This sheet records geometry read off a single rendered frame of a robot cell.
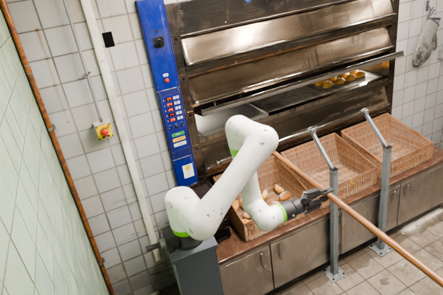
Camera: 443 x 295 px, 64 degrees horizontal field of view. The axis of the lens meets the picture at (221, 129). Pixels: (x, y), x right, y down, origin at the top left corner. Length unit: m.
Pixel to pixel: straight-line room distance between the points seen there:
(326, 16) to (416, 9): 0.93
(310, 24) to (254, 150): 1.57
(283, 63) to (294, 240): 1.27
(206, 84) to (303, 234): 1.25
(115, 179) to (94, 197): 0.17
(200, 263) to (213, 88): 1.24
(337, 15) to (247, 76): 0.86
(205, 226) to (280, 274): 1.49
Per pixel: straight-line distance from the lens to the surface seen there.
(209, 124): 2.71
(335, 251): 2.91
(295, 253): 2.74
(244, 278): 2.61
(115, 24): 2.20
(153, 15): 2.22
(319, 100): 2.98
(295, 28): 2.70
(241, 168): 1.38
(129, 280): 2.99
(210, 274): 1.71
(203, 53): 2.36
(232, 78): 2.50
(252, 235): 2.49
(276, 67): 2.66
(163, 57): 2.26
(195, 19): 2.34
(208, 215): 1.36
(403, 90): 3.67
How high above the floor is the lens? 2.28
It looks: 25 degrees down
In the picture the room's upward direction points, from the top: 9 degrees counter-clockwise
